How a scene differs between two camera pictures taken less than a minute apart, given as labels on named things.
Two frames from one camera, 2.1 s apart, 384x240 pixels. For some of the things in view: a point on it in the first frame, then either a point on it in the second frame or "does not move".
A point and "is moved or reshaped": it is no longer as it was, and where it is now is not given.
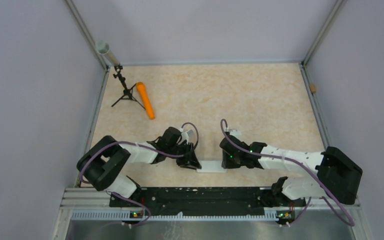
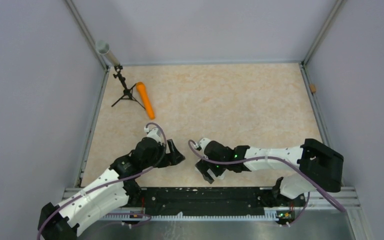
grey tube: x=103 y=48 does not move
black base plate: x=205 y=199 does not move
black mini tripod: x=127 y=93 does not move
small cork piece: x=313 y=88 does not move
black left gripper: x=190 y=160 -> x=169 y=159
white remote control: x=211 y=166 is moved or reshaped
